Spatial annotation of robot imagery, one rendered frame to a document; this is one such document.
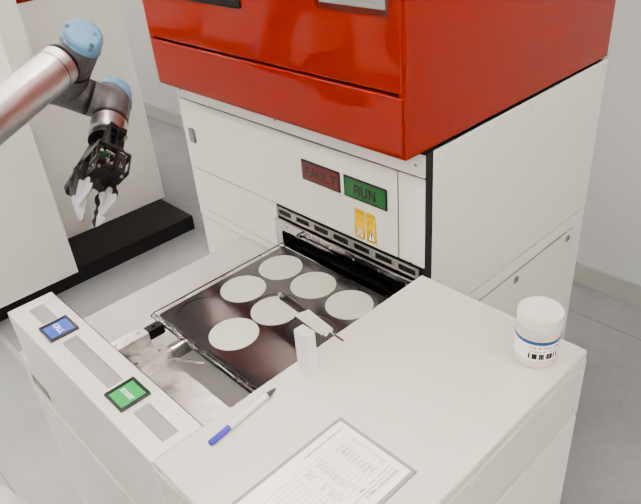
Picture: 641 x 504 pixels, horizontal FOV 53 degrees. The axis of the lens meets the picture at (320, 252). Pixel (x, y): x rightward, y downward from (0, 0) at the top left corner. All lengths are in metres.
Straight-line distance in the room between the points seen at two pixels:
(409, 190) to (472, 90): 0.21
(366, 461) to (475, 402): 0.20
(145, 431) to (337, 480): 0.32
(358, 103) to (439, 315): 0.41
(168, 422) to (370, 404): 0.32
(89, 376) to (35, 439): 1.40
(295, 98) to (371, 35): 0.25
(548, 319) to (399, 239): 0.38
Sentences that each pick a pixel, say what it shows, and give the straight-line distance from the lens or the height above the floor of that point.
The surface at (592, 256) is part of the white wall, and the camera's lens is 2.95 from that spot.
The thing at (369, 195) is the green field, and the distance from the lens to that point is 1.31.
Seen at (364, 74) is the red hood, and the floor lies 1.36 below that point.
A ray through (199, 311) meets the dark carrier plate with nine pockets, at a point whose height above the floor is 0.90.
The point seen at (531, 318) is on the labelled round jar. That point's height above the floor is 1.06.
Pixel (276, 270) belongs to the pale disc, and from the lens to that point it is 1.46.
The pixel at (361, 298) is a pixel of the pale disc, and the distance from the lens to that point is 1.35.
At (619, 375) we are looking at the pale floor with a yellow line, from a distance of 2.61.
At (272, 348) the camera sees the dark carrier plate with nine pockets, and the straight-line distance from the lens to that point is 1.24.
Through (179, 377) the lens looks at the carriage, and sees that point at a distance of 1.26.
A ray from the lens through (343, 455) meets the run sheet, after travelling 0.96.
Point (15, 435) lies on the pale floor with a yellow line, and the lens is 2.64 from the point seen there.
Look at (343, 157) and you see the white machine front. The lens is 1.33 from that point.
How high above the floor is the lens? 1.70
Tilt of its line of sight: 32 degrees down
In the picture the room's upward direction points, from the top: 5 degrees counter-clockwise
